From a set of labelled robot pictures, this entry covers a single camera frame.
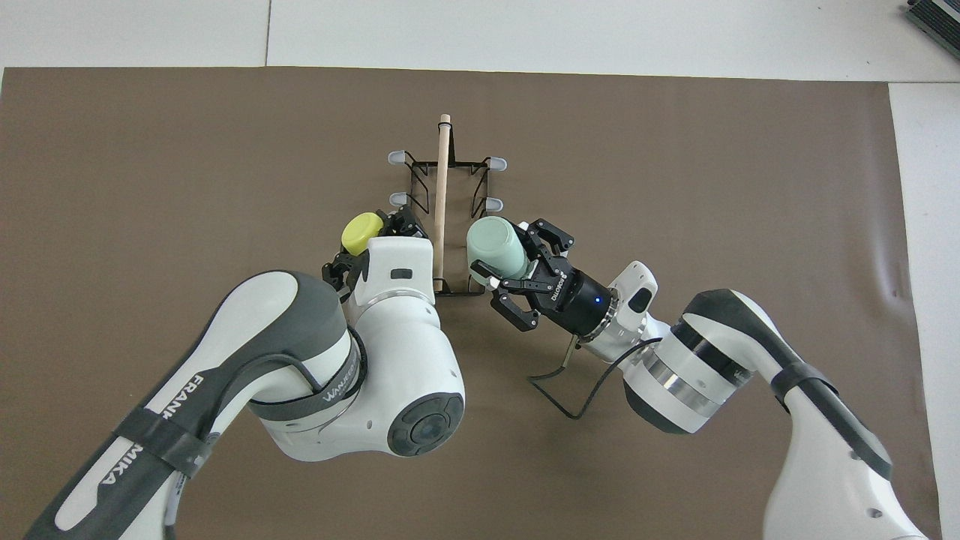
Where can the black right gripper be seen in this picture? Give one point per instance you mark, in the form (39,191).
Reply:
(577,304)

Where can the yellow plastic cup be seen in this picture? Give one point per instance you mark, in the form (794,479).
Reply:
(361,232)

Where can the pale green plastic cup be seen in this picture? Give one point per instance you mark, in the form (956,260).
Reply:
(499,247)

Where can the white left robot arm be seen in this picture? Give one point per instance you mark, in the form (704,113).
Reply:
(390,352)

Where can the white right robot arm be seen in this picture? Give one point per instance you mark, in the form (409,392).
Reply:
(690,367)

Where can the brown table mat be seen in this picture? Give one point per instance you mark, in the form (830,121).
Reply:
(675,150)

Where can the grey laptop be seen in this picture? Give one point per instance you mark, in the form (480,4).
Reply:
(937,22)

